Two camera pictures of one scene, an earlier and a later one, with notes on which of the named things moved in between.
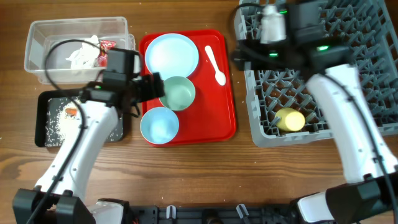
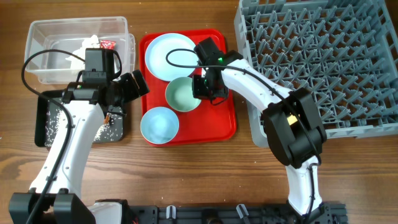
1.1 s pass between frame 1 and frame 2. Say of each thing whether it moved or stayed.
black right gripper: moved
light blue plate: stayed
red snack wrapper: stayed
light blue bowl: stayed
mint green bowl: moved
